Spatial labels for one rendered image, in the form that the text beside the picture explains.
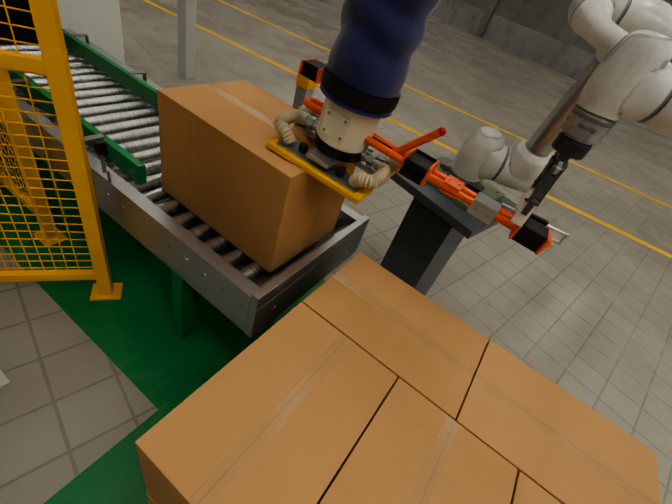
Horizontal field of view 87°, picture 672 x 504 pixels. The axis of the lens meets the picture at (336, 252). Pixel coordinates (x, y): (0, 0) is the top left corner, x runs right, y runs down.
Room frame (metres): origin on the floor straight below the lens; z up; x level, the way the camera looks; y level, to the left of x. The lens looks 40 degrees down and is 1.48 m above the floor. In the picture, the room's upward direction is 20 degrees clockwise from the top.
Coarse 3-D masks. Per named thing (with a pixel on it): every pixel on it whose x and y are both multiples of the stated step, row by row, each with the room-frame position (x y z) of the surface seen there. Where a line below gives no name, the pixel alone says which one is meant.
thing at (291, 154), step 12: (276, 144) 0.98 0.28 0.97; (300, 144) 0.99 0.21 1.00; (288, 156) 0.95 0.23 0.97; (300, 156) 0.96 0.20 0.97; (300, 168) 0.94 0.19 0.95; (312, 168) 0.93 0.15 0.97; (324, 168) 0.95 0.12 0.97; (336, 168) 0.98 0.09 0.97; (324, 180) 0.91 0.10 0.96; (336, 180) 0.92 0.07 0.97; (348, 192) 0.89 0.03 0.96; (360, 192) 0.92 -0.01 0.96
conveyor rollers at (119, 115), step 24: (24, 48) 1.86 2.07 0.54; (72, 72) 1.79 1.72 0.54; (96, 72) 1.90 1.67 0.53; (24, 96) 1.38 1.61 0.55; (96, 96) 1.66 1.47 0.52; (120, 96) 1.71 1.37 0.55; (96, 120) 1.42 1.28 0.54; (120, 120) 1.52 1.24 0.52; (144, 120) 1.56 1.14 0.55; (120, 144) 1.29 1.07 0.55; (144, 144) 1.37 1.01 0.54; (192, 216) 1.02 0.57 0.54; (216, 240) 0.94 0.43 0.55; (288, 264) 0.96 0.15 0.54
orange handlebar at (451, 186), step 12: (312, 108) 1.07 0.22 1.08; (372, 144) 1.00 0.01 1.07; (396, 156) 0.98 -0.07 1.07; (432, 180) 0.94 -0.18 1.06; (444, 180) 0.93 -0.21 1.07; (456, 180) 0.96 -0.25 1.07; (444, 192) 0.92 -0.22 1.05; (456, 192) 0.92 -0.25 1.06; (468, 192) 0.95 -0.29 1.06; (468, 204) 0.90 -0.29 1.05; (504, 216) 0.88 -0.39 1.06
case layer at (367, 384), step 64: (320, 320) 0.76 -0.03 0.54; (384, 320) 0.86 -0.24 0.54; (448, 320) 0.97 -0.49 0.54; (256, 384) 0.48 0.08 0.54; (320, 384) 0.54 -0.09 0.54; (384, 384) 0.62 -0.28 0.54; (448, 384) 0.70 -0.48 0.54; (512, 384) 0.79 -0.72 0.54; (192, 448) 0.28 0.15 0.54; (256, 448) 0.33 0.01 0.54; (320, 448) 0.38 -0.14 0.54; (384, 448) 0.44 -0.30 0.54; (448, 448) 0.50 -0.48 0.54; (512, 448) 0.57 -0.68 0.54; (576, 448) 0.64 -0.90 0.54; (640, 448) 0.73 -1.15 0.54
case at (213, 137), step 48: (192, 96) 1.14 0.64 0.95; (240, 96) 1.29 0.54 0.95; (192, 144) 1.03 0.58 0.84; (240, 144) 0.95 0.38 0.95; (192, 192) 1.03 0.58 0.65; (240, 192) 0.94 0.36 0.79; (288, 192) 0.88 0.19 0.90; (336, 192) 1.16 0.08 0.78; (240, 240) 0.93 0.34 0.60; (288, 240) 0.94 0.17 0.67
